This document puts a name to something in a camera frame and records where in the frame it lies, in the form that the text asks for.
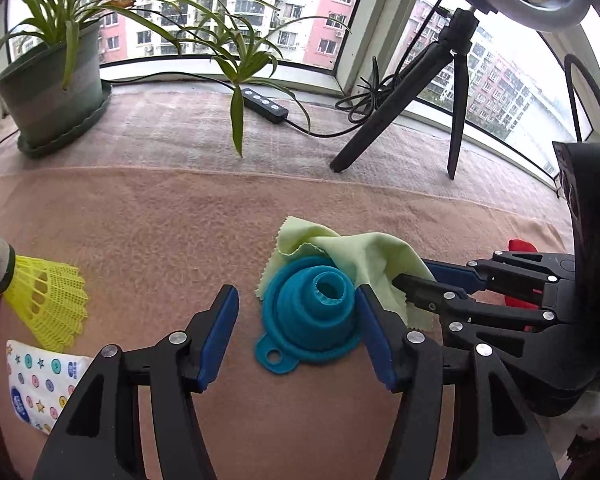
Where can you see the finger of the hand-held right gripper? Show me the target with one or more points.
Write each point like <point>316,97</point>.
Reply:
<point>450,275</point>
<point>430,295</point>

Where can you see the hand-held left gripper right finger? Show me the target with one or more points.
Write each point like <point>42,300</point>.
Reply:
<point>375,340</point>

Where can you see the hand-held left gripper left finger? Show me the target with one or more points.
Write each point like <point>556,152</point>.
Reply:
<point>220,340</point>

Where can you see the light green cleaning cloth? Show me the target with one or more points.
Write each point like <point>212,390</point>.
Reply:
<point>375,260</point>

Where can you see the teal silicone funnel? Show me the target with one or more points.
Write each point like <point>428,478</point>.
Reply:
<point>305,325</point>

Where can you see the red cloth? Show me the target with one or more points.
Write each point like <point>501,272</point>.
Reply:
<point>522,246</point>

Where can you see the peach towel mat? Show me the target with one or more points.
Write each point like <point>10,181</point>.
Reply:
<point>155,220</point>

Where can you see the white patterned cloth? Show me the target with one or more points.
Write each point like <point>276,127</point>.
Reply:
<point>580,420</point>

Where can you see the black tripod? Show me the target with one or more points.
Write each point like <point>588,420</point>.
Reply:
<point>375,115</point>

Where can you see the yellow shuttlecock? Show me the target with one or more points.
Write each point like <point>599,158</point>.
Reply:
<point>45,300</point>

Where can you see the dotted white tissue pack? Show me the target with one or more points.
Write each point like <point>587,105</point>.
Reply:
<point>35,380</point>

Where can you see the checkered cloth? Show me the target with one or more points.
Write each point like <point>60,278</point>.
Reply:
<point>180,130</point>

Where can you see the green spider plant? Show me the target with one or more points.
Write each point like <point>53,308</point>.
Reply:
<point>237,110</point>

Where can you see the black inline remote control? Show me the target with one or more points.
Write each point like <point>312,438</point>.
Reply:
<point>265,105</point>

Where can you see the green pot saucer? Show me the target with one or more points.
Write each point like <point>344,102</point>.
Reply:
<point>65,140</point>

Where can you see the grey-green plant pot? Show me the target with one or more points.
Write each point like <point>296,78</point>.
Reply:
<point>45,95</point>

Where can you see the white window frame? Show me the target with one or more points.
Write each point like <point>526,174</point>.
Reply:
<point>375,15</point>

